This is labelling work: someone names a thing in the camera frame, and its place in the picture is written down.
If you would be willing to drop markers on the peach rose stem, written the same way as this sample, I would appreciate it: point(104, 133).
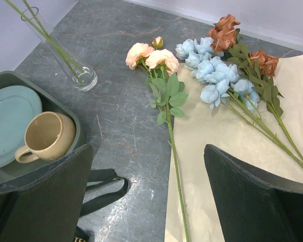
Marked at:
point(162, 67)

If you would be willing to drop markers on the orange wrapping paper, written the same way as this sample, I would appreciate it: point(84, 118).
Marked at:
point(224, 129)

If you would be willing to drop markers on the small clear glass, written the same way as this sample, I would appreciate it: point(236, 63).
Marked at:
point(82, 75)

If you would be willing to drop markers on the cream white rose stem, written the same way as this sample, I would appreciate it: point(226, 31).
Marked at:
point(27, 22)

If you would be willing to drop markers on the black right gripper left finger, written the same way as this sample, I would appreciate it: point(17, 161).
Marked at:
point(45, 204)

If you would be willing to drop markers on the light blue flower stem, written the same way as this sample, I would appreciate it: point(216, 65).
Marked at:
point(214, 70)

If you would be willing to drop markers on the beige ceramic vase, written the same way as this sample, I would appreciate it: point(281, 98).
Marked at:
point(48, 136)

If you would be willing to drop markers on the brown rose stem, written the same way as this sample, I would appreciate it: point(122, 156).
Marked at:
point(257, 71)

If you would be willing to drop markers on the dark green tray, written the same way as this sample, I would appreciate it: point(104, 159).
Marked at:
point(49, 103)

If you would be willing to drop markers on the light blue plate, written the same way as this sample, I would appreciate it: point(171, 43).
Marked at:
point(18, 106)

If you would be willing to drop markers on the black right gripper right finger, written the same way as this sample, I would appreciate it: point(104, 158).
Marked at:
point(253, 204)

